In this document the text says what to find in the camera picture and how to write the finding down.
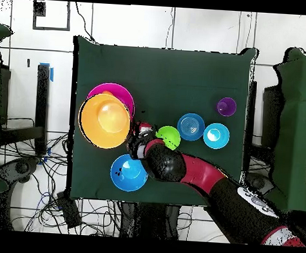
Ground large pink bowl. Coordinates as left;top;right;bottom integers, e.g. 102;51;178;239
85;81;137;121

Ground large orange bowl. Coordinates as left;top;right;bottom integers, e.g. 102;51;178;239
76;91;133;151

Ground medium blue bowl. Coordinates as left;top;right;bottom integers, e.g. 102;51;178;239
108;153;150;193

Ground small green bowl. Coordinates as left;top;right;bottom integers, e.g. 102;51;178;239
154;125;182;151

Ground dark blue bowl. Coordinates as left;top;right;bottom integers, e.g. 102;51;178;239
175;112;207;142

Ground dark green tablecloth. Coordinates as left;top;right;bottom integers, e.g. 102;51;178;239
63;35;259;212

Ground small light blue bowl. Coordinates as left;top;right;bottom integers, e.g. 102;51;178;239
202;122;231;151

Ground purple cup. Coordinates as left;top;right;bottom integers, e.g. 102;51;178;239
216;97;238;118

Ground blue tape strip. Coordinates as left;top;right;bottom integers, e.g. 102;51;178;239
38;62;55;82

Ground black power box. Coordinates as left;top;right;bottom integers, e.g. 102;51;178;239
54;190;84;230

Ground dark grey chair base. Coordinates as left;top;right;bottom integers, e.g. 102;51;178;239
244;171;276;196
0;155;39;187

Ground tangle of floor cables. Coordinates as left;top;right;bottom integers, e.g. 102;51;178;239
0;115;128;238

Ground black metal frame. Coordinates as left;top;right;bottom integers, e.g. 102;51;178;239
0;61;52;156

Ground thin black cable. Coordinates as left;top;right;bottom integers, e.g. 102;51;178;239
72;1;99;43

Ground black square floor frame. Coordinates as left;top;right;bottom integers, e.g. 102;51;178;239
31;0;73;32

